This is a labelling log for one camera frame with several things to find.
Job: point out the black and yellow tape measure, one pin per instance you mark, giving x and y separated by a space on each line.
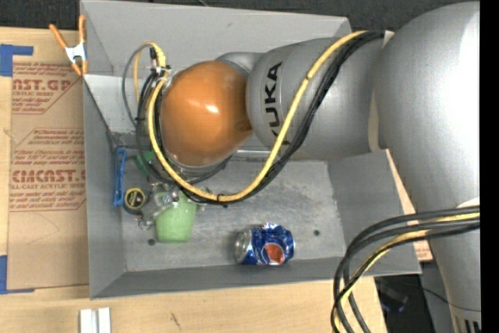
134 199

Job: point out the grey metal bin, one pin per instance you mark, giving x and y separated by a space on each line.
273 206

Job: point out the light green plastic cup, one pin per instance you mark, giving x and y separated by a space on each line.
175 224

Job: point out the brown cardboard board, red print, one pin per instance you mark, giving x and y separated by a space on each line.
47 230

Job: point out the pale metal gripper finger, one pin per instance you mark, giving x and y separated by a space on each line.
148 215

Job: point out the blue flat frame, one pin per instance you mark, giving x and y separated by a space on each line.
119 183

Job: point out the crushed blue drink can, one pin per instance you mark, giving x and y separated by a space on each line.
269 245

